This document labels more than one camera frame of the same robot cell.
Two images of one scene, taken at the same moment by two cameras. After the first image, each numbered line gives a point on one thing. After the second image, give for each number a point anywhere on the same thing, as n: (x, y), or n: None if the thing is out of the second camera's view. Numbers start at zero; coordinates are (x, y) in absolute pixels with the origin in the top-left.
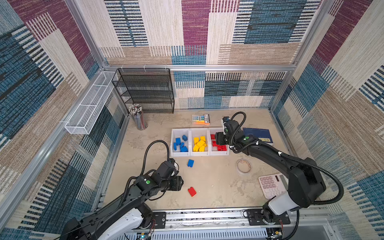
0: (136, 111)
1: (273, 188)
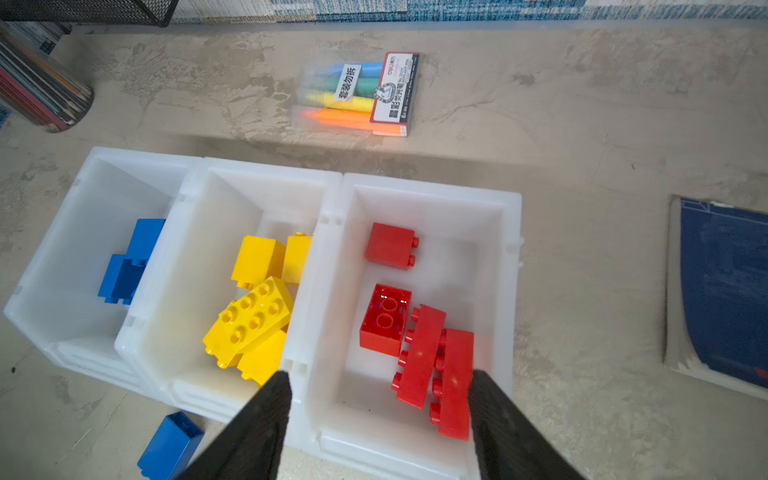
0: (35, 89)
1: None
